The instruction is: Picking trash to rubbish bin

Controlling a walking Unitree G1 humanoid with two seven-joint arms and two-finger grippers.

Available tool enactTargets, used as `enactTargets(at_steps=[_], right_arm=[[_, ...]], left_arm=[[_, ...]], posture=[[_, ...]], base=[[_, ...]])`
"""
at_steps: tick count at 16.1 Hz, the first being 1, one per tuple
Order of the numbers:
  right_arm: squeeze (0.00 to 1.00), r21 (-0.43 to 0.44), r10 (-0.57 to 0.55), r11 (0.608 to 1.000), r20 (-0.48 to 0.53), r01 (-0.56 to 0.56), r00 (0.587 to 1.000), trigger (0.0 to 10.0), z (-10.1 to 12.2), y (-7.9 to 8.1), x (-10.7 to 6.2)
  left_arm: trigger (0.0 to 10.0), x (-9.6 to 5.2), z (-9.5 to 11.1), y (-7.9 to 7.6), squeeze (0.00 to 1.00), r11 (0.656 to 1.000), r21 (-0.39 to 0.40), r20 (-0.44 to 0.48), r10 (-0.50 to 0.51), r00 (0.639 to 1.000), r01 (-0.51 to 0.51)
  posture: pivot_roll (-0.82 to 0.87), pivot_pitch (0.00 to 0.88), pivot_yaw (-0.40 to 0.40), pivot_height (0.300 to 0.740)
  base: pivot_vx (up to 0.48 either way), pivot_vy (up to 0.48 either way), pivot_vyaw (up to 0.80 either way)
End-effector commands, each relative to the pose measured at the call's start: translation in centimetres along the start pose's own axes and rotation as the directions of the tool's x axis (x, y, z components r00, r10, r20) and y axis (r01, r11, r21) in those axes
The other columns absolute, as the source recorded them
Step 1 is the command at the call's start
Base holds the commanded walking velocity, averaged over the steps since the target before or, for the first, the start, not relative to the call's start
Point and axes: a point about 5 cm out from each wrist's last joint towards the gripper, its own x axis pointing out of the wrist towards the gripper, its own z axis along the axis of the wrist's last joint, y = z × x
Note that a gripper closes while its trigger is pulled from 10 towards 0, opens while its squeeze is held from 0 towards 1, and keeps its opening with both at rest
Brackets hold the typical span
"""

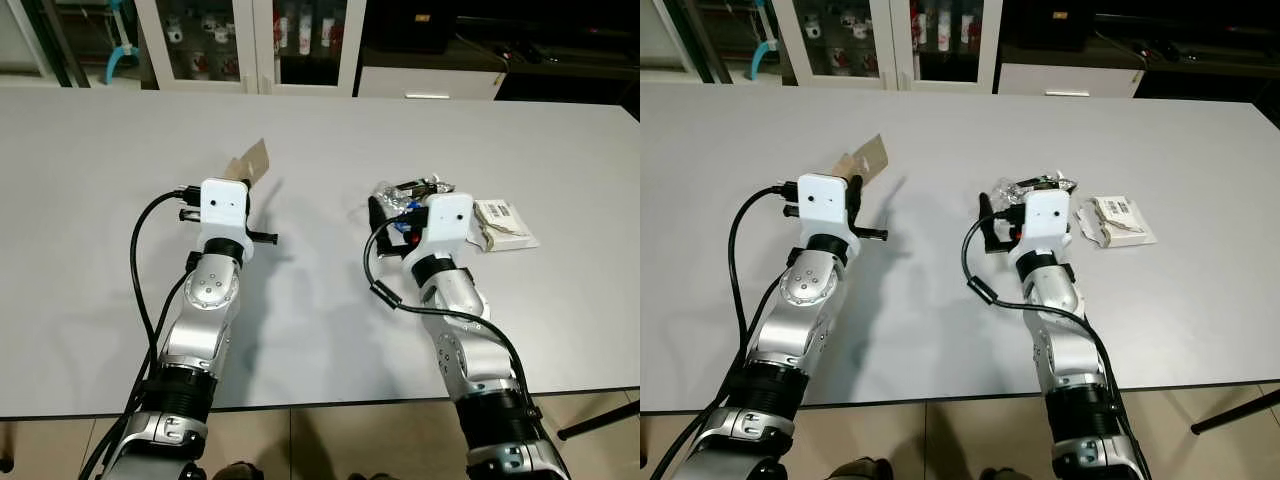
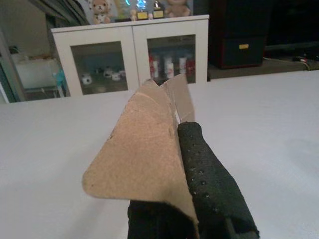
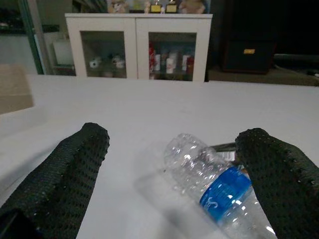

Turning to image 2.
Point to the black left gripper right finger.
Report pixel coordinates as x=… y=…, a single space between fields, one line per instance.
x=209 y=184

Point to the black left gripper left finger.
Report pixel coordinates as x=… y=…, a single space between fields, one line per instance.
x=154 y=224

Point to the brown cardboard piece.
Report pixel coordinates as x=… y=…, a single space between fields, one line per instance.
x=139 y=149

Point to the red white bottle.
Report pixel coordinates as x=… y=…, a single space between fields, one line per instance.
x=168 y=67
x=154 y=66
x=182 y=65

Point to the black white cow figurine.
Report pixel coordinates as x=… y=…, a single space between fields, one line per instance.
x=117 y=76
x=108 y=71
x=86 y=79

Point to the white glass door cabinet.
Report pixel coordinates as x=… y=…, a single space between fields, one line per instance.
x=134 y=62

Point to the dark wooden speaker cabinet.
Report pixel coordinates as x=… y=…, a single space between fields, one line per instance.
x=239 y=30

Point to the trophy with gold plate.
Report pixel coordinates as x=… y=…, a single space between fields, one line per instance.
x=157 y=13
x=142 y=15

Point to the plain brown teddy bear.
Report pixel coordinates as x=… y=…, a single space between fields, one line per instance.
x=177 y=8

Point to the small pale figurine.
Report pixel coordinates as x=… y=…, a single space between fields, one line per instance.
x=133 y=15

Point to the white storage box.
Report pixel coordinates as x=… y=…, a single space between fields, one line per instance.
x=35 y=73

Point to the teddy bear in spotted outfit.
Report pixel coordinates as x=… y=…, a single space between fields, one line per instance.
x=101 y=12

